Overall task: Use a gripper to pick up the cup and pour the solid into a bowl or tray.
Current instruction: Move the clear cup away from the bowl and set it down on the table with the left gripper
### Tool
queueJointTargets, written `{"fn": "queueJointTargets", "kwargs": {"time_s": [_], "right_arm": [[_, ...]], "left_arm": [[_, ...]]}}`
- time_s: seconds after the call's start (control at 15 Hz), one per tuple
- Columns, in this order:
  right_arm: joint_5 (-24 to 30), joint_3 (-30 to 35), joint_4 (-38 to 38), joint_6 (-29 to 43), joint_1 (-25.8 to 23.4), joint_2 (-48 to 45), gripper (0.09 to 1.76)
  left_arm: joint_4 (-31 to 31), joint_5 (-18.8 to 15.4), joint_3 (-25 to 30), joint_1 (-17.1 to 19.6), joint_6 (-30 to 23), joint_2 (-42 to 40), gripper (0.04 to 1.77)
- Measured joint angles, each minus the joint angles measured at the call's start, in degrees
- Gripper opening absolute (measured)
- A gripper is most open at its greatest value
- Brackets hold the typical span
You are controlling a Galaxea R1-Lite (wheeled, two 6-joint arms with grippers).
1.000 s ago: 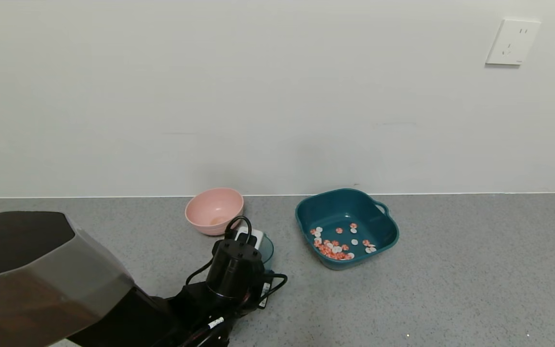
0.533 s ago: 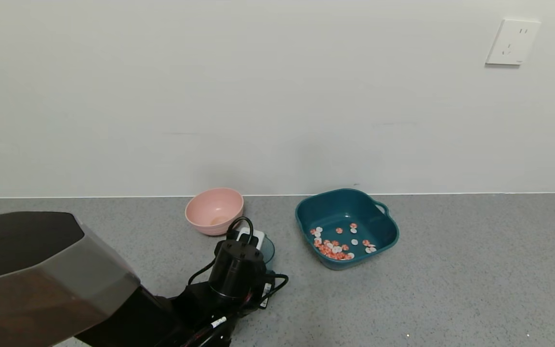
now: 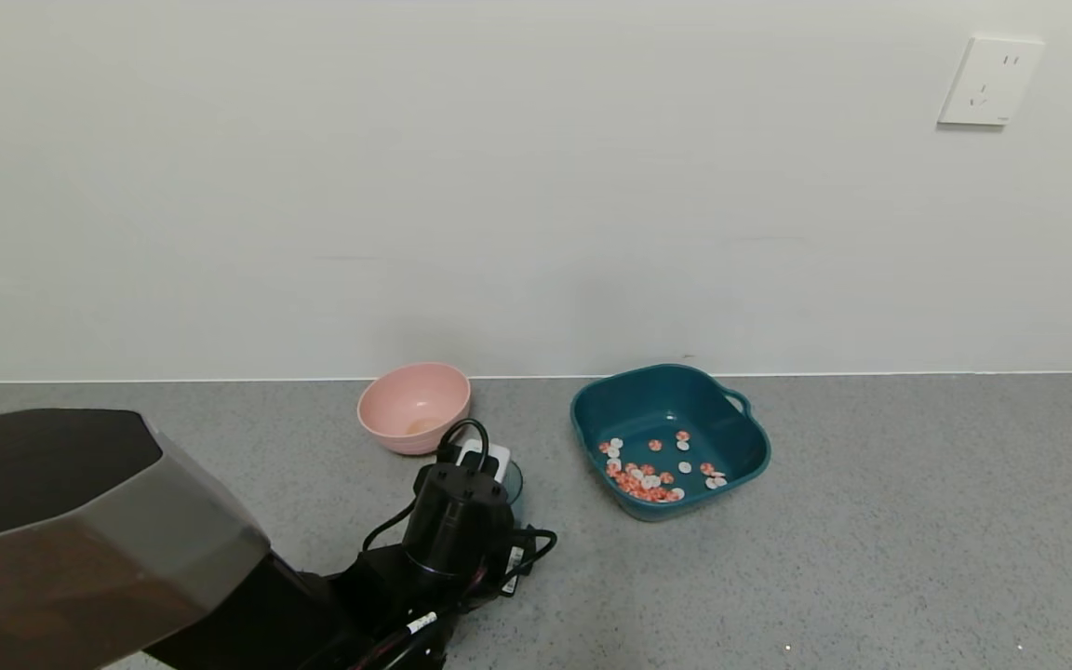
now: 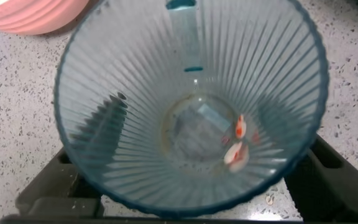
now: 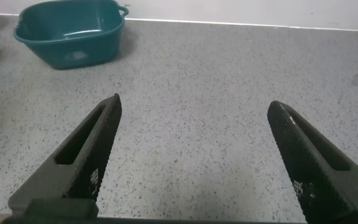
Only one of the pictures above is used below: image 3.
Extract clear blue ribbed cup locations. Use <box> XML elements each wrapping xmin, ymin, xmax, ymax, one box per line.
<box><xmin>497</xmin><ymin>459</ymin><xmax>525</xmax><ymax>528</ymax></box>

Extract red white candy pieces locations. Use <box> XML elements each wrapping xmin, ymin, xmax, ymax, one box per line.
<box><xmin>598</xmin><ymin>430</ymin><xmax>729</xmax><ymax>503</ymax></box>

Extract pink ribbed bowl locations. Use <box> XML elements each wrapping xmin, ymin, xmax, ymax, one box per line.
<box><xmin>357</xmin><ymin>363</ymin><xmax>473</xmax><ymax>456</ymax></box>

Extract teal square basin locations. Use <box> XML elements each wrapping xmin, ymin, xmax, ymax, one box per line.
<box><xmin>570</xmin><ymin>364</ymin><xmax>771</xmax><ymax>522</ymax></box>

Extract black camera cable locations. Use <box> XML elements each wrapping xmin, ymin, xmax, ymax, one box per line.
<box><xmin>438</xmin><ymin>419</ymin><xmax>491</xmax><ymax>466</ymax></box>

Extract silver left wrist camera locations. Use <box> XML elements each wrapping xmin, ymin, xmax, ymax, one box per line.
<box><xmin>455</xmin><ymin>440</ymin><xmax>511</xmax><ymax>482</ymax></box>

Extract black cable bundle white tag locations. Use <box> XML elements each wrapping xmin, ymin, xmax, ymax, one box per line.
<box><xmin>299</xmin><ymin>568</ymin><xmax>500</xmax><ymax>670</ymax></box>

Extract white wall socket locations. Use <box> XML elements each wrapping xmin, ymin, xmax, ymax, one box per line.
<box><xmin>937</xmin><ymin>36</ymin><xmax>1045</xmax><ymax>127</ymax></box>

